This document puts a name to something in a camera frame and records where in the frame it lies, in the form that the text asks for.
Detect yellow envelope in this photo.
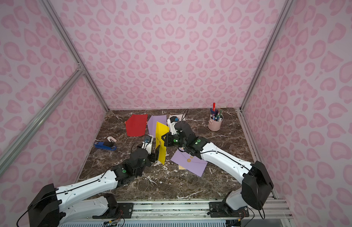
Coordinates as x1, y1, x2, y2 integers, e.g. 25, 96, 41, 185
156, 122, 169, 164

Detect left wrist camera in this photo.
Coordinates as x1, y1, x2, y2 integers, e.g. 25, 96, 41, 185
141, 135, 153, 154

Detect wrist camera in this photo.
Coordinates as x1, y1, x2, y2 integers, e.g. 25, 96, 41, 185
167, 119, 178, 135
141, 135, 153, 154

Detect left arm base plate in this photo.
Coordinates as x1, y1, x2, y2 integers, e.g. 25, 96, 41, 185
92, 202, 134, 219

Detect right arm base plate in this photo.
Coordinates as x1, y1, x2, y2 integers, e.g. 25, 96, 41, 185
208, 201, 250, 219

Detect white tape dispenser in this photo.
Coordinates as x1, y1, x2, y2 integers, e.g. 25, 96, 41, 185
107, 136, 117, 143

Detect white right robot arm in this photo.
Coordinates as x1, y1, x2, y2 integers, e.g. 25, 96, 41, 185
162, 119, 274, 211

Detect red envelope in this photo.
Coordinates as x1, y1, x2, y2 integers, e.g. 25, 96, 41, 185
125, 114, 148, 137

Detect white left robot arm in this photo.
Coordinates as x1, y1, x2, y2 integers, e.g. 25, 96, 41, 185
27, 148, 159, 227

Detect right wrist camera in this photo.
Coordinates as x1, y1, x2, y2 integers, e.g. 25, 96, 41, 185
167, 119, 178, 135

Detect cream white envelope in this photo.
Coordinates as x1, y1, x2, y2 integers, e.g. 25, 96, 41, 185
168, 114, 183, 123

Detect lilac envelope with butterfly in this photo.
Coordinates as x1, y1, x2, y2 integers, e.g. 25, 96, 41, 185
147, 115, 167, 137

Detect aluminium mounting rail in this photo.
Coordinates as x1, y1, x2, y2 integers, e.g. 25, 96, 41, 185
59, 197, 292, 227

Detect pink pen cup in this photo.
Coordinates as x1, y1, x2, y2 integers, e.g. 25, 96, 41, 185
208, 114, 224, 131

